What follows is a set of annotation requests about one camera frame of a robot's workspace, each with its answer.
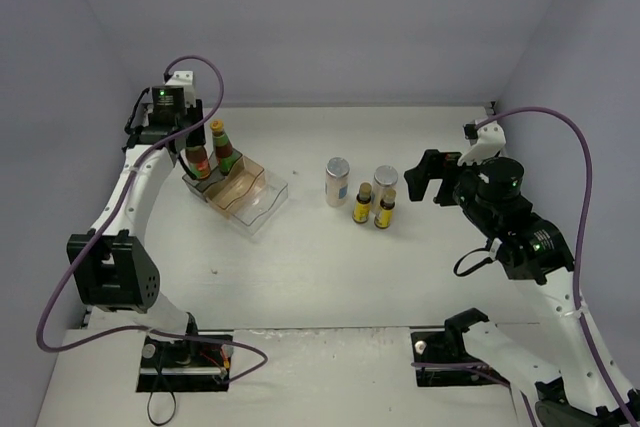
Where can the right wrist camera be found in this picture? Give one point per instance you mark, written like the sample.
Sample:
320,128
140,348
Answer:
486,142

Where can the small yellow bottle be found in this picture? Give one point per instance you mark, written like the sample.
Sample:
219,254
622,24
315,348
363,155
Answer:
362,204
386,207

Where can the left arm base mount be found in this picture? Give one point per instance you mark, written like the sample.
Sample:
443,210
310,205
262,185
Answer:
172,367

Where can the red sauce bottle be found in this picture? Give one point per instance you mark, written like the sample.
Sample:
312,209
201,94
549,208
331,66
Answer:
198,162
224,152

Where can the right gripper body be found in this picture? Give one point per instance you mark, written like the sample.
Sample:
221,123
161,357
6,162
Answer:
439,179

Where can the silver-lid shaker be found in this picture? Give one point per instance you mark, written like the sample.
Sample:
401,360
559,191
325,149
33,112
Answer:
336,181
385,177

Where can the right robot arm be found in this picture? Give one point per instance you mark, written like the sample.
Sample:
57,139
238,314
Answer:
582,386

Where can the clear plastic bin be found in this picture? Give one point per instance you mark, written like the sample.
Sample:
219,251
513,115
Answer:
266,195

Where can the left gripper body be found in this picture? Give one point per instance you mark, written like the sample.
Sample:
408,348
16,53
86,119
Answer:
192,125

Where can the amber plastic bin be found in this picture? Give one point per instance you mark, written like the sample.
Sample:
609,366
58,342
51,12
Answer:
233,192

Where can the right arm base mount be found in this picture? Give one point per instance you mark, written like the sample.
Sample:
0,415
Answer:
442,368

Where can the grey plastic bin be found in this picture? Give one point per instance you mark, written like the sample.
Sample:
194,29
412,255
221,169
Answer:
200,184

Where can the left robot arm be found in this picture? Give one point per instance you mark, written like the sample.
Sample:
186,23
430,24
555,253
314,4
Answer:
113,271

